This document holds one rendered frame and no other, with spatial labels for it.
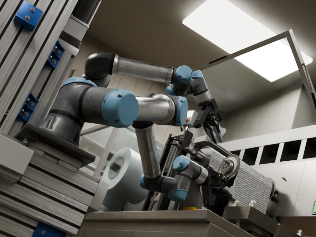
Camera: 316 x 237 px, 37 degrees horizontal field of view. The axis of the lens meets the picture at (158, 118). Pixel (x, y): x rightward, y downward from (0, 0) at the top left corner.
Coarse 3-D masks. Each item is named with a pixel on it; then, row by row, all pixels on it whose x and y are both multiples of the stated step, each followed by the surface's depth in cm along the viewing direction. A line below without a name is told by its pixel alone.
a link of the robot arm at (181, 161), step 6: (180, 156) 208; (174, 162) 209; (180, 162) 206; (186, 162) 206; (192, 162) 208; (174, 168) 207; (180, 168) 205; (186, 168) 206; (192, 168) 207; (198, 168) 209; (186, 174) 205; (192, 174) 207; (198, 174) 209; (192, 180) 211
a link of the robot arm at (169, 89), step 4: (168, 88) 223; (172, 88) 223; (188, 88) 224; (168, 92) 224; (172, 92) 222; (176, 92) 222; (180, 92) 220; (184, 92) 222; (188, 92) 225; (192, 92) 227; (184, 96) 227
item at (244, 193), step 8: (240, 184) 226; (248, 184) 229; (240, 192) 225; (248, 192) 228; (256, 192) 231; (240, 200) 224; (248, 200) 227; (256, 200) 230; (264, 200) 233; (256, 208) 229; (264, 208) 232
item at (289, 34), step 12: (276, 36) 251; (288, 36) 246; (252, 48) 266; (216, 60) 289; (300, 60) 246; (300, 72) 248; (168, 84) 332; (312, 84) 248; (312, 96) 244; (192, 144) 334
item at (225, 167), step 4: (228, 160) 232; (224, 164) 233; (228, 164) 230; (232, 164) 229; (220, 168) 233; (224, 168) 231; (228, 168) 228; (232, 168) 228; (224, 172) 229; (228, 172) 229
